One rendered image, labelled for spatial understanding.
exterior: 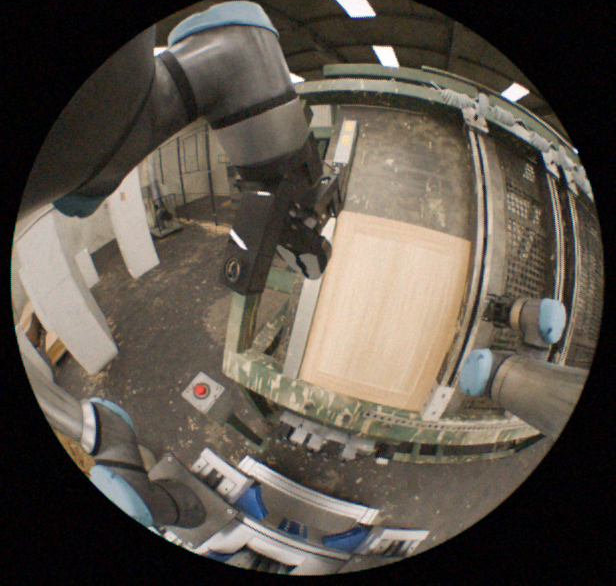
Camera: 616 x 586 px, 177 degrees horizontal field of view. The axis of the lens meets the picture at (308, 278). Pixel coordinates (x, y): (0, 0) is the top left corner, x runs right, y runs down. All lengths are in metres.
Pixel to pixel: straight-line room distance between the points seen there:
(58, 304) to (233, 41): 2.35
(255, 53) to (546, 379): 0.37
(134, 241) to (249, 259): 3.69
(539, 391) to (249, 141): 0.35
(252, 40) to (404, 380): 0.74
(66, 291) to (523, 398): 2.53
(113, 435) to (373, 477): 1.46
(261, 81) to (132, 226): 3.70
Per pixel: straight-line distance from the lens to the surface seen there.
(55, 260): 2.27
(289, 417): 0.83
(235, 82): 0.15
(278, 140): 0.16
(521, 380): 0.29
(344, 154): 0.75
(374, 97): 0.94
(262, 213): 0.18
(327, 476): 1.54
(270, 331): 1.00
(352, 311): 0.62
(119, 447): 0.44
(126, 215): 3.76
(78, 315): 2.42
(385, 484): 1.63
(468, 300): 0.62
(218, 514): 0.55
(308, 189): 0.23
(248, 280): 0.18
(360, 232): 0.64
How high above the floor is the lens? 1.54
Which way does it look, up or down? 35 degrees down
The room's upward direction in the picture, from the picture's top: straight up
